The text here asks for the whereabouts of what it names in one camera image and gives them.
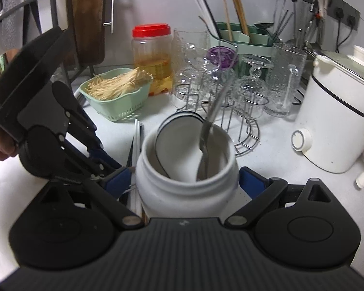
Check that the person's left hand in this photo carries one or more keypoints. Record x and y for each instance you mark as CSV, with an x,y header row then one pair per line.
x,y
3,154

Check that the metal spoon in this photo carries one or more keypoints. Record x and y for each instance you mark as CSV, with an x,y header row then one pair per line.
x,y
204,145

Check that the tall textured glass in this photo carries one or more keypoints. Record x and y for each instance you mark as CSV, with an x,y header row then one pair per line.
x,y
180,66

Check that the wooden cutting board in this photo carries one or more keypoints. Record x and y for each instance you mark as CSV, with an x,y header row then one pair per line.
x,y
88,21

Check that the wooden chopstick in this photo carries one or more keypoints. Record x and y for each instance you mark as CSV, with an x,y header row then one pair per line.
x,y
241,12
227,18

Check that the grey textured cloth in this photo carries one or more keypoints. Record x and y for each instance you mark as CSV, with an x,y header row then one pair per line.
x,y
13,12

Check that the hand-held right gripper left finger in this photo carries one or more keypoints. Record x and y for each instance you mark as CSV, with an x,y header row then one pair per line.
x,y
118,182

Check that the green plastic basket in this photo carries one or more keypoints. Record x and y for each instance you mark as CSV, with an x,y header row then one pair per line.
x,y
121,109

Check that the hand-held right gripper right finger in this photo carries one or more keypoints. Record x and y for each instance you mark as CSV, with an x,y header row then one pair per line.
x,y
250,182

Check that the white ceramic jar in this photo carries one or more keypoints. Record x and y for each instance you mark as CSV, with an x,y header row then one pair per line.
x,y
182,194

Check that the textured glass mug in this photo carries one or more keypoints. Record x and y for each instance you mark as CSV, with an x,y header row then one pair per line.
x,y
286,81

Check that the clear stemmed glass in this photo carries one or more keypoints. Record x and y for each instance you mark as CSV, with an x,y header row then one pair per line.
x,y
256,78
197,54

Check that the black power strip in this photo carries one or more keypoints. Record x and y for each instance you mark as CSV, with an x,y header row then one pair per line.
x,y
342,9

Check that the thin black chopstick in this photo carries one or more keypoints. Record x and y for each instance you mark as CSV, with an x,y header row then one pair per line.
x,y
283,24

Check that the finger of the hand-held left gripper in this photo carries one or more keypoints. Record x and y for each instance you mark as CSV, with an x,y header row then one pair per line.
x,y
106,163
75,112

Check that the white electric cooker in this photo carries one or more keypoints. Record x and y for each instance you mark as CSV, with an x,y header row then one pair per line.
x,y
330,112

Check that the white flat board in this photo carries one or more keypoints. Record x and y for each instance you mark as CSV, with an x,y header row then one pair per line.
x,y
48,12

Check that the green utensil holder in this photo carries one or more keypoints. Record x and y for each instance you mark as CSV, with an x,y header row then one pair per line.
x,y
254,41

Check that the bundle of pale thin sticks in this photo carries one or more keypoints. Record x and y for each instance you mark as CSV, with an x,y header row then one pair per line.
x,y
115,85

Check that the purple lid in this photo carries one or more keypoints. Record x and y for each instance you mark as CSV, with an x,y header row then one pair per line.
x,y
221,57

